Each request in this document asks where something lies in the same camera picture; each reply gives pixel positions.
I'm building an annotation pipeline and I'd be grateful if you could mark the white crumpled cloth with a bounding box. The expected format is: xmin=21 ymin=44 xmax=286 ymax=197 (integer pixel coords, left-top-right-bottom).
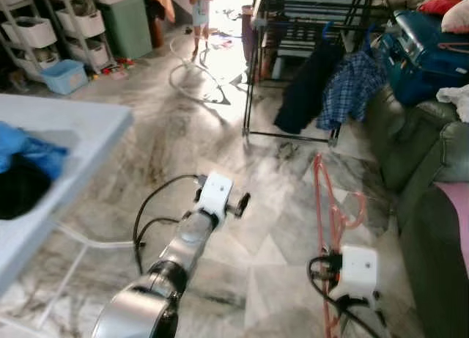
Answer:
xmin=437 ymin=85 xmax=469 ymax=122

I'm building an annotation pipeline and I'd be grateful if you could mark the white folding table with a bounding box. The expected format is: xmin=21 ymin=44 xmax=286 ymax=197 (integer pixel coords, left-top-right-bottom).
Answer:
xmin=0 ymin=94 xmax=134 ymax=295

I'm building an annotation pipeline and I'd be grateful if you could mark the small child in blue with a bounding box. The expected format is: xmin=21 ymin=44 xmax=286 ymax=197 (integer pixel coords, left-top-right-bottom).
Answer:
xmin=187 ymin=0 xmax=215 ymax=60

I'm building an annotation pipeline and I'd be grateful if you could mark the red cloth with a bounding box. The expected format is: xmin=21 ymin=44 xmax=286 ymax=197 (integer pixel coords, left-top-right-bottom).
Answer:
xmin=418 ymin=0 xmax=464 ymax=16

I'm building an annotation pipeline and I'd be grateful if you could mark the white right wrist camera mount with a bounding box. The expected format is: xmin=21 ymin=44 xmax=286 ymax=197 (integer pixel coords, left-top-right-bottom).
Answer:
xmin=333 ymin=245 xmax=380 ymax=302

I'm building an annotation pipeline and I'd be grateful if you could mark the dark green sofa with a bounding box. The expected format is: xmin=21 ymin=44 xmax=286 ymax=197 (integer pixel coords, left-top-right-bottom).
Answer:
xmin=365 ymin=81 xmax=469 ymax=338

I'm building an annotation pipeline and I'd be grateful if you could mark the light blue plastic bin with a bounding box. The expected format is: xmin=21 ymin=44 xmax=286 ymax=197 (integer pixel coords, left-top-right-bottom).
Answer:
xmin=40 ymin=59 xmax=89 ymax=95

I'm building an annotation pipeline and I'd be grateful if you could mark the blue garment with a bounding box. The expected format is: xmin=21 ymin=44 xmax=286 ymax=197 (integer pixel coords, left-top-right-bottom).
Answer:
xmin=0 ymin=122 xmax=68 ymax=181

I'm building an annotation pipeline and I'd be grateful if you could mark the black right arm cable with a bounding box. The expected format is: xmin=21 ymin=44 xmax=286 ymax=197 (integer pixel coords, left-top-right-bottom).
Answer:
xmin=308 ymin=255 xmax=382 ymax=338

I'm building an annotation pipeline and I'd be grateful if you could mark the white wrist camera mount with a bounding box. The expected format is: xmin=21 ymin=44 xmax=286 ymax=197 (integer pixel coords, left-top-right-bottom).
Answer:
xmin=196 ymin=172 xmax=234 ymax=221
xmin=333 ymin=245 xmax=380 ymax=302

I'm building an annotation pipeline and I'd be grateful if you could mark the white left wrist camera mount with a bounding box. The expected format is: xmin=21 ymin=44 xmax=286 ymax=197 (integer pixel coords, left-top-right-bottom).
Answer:
xmin=196 ymin=172 xmax=234 ymax=221

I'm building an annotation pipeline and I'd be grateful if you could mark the black long-sleeved top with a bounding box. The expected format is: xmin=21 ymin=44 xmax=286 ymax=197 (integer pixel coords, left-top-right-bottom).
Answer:
xmin=275 ymin=37 xmax=345 ymax=135

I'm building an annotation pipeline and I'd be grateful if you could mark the pink plastic hanger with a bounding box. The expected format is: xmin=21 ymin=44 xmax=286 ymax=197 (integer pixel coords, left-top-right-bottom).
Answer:
xmin=311 ymin=153 xmax=367 ymax=338

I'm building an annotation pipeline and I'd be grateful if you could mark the pink cushion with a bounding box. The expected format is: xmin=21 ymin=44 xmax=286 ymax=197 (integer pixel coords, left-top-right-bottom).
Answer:
xmin=434 ymin=180 xmax=469 ymax=280

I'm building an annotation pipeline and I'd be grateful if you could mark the blue plaid shirt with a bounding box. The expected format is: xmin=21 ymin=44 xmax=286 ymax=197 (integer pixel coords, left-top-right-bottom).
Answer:
xmin=317 ymin=51 xmax=389 ymax=131

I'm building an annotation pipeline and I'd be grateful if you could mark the green plastic cabinet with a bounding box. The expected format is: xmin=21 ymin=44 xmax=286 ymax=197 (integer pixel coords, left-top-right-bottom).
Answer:
xmin=99 ymin=0 xmax=153 ymax=60

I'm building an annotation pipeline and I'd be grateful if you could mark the black garment with button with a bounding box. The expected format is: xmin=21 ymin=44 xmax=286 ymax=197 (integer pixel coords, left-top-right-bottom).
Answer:
xmin=0 ymin=153 xmax=53 ymax=221

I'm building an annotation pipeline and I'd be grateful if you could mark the blue travel bag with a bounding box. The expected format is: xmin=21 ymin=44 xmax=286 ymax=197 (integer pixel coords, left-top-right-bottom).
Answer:
xmin=381 ymin=8 xmax=469 ymax=108

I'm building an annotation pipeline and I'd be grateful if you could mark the black metal drying rack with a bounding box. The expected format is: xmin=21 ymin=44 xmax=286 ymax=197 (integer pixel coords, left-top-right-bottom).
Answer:
xmin=242 ymin=0 xmax=396 ymax=144

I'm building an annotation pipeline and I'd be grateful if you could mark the pale pink pillow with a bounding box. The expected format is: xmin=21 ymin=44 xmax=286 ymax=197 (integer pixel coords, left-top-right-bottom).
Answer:
xmin=442 ymin=0 xmax=469 ymax=34

